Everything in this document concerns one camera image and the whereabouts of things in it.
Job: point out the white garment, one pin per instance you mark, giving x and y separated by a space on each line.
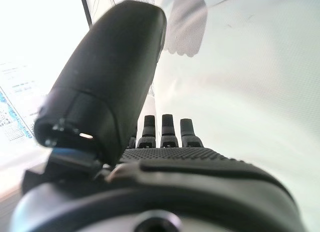
237 92

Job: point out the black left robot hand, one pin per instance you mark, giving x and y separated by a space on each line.
112 67

